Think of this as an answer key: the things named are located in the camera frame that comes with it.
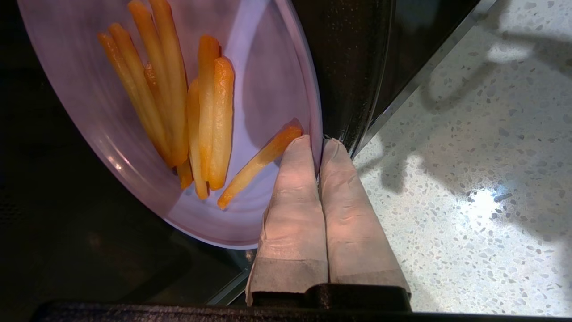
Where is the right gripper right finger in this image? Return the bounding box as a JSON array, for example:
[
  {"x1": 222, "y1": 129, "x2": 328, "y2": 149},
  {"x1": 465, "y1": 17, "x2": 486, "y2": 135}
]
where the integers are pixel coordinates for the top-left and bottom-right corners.
[{"x1": 320, "y1": 138, "x2": 412, "y2": 296}]

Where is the purple plastic plate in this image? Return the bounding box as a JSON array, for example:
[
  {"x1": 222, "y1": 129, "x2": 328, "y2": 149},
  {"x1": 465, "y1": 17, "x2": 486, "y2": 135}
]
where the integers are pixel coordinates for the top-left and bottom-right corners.
[{"x1": 17, "y1": 0, "x2": 323, "y2": 250}]

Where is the silver Panasonic microwave oven body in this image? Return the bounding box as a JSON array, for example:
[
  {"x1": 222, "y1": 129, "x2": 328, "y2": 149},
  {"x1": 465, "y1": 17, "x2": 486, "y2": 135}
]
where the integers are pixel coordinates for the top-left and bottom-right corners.
[{"x1": 0, "y1": 0, "x2": 497, "y2": 309}]

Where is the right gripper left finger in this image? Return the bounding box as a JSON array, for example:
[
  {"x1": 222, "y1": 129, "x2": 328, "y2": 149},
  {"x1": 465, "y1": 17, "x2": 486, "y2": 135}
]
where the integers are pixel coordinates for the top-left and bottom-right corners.
[{"x1": 246, "y1": 134, "x2": 329, "y2": 307}]

